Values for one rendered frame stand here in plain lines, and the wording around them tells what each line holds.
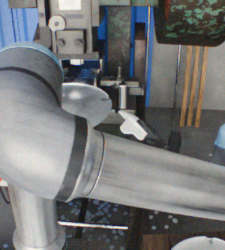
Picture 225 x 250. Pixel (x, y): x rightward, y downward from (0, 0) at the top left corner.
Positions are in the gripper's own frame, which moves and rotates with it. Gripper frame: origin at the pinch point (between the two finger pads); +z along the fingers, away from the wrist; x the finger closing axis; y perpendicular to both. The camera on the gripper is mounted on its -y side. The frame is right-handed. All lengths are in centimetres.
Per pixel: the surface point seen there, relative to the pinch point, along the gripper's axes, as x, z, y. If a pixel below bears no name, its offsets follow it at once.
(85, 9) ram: -25.8, 30.1, -17.1
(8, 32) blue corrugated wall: 12, 169, -61
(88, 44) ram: -13.8, 29.7, -17.4
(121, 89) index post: 0.1, 17.1, -20.2
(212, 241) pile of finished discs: 38, -29, -15
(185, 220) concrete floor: 78, -5, -48
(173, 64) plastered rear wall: 39, 68, -144
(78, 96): -0.5, 23.2, -6.2
